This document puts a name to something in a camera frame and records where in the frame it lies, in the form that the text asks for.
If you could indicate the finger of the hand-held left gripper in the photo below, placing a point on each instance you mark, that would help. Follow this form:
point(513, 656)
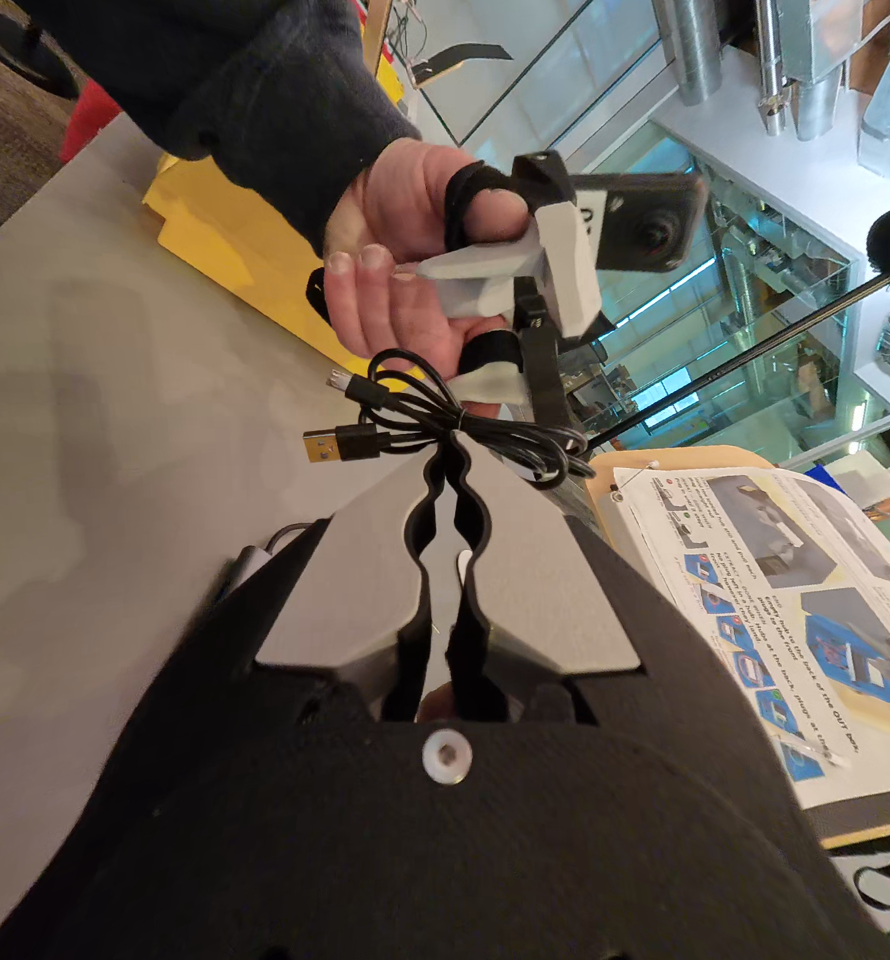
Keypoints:
point(565, 262)
point(490, 386)

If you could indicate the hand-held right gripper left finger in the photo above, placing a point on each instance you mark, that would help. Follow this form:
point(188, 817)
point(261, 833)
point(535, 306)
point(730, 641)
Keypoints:
point(340, 600)

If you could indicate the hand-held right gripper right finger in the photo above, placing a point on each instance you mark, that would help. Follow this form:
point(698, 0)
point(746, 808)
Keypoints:
point(550, 600)

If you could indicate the person's left forearm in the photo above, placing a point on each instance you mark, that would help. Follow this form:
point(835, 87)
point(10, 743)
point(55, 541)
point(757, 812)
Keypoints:
point(249, 90)

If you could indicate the person's left hand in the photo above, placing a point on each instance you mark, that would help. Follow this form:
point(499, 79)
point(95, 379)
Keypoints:
point(400, 210)

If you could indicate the printed instruction sheet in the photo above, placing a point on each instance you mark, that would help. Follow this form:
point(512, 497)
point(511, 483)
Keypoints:
point(715, 525)

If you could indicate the white document stand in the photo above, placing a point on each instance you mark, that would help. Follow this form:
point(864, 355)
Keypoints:
point(685, 455)

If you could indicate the yellow plastic bin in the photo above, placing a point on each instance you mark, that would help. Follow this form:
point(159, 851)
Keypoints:
point(227, 240)

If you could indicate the red bag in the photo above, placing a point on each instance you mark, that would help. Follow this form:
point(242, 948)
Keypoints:
point(92, 120)

